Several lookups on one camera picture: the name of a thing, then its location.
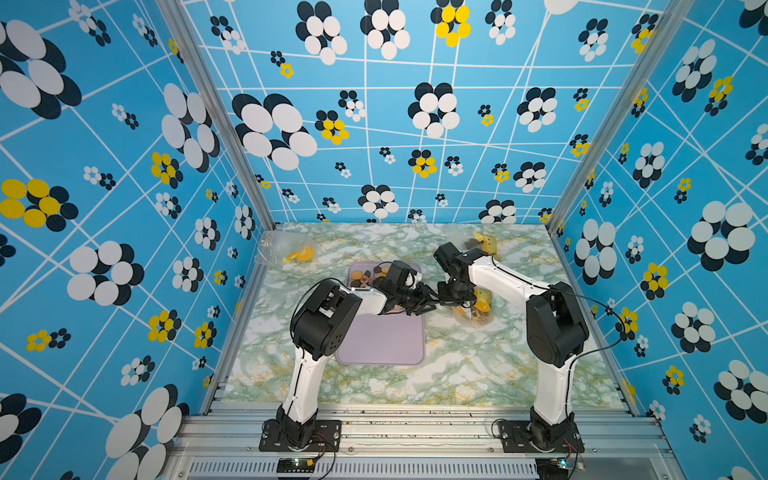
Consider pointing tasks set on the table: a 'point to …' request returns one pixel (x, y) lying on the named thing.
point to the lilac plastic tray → (392, 339)
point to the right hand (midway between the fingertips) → (451, 300)
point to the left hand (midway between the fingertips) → (445, 301)
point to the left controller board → (295, 465)
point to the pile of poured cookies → (362, 279)
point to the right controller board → (552, 468)
